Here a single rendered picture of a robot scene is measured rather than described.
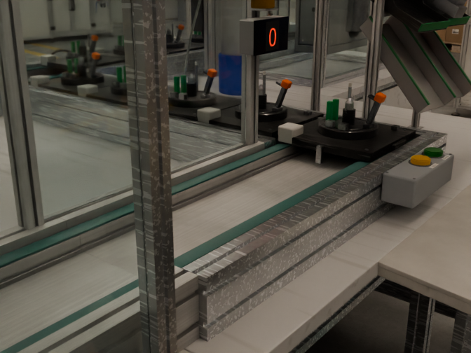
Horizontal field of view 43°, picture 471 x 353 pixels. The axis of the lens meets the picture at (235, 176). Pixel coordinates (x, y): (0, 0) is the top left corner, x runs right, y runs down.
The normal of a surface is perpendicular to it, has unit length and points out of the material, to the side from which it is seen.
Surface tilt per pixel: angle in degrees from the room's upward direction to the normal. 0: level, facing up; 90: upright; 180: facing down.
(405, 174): 0
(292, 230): 90
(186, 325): 90
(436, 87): 90
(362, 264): 0
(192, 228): 0
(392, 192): 90
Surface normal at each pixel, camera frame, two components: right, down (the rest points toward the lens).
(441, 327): 0.00, -0.94
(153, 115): 0.78, 0.21
